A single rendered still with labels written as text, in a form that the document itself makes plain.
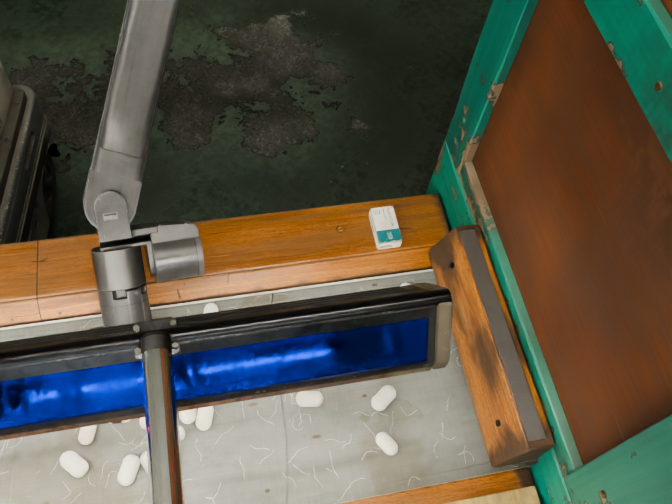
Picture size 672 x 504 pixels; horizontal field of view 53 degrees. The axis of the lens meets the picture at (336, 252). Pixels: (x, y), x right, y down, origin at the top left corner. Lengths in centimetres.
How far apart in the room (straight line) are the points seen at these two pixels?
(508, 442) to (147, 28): 63
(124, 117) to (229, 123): 131
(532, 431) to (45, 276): 65
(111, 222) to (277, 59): 156
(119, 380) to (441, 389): 50
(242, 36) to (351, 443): 171
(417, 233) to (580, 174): 36
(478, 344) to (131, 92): 51
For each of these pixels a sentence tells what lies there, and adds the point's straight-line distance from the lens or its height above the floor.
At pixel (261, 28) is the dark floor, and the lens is 240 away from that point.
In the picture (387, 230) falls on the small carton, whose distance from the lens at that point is 98.
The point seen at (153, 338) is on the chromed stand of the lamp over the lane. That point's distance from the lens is 53.
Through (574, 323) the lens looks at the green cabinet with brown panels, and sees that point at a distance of 77.
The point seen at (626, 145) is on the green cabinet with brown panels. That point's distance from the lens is 65.
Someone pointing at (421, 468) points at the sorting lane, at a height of 74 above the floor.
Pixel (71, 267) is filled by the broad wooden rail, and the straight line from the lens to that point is 99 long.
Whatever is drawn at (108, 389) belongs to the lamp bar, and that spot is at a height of 108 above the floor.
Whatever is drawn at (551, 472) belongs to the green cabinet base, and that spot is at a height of 82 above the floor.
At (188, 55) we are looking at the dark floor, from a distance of 232.
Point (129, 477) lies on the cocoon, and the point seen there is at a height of 76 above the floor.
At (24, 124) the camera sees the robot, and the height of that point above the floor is 34.
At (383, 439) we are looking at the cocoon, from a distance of 88.
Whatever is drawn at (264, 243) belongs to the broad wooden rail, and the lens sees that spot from 98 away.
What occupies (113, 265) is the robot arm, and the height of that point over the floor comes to 90.
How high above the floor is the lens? 160
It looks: 59 degrees down
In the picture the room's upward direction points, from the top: 10 degrees clockwise
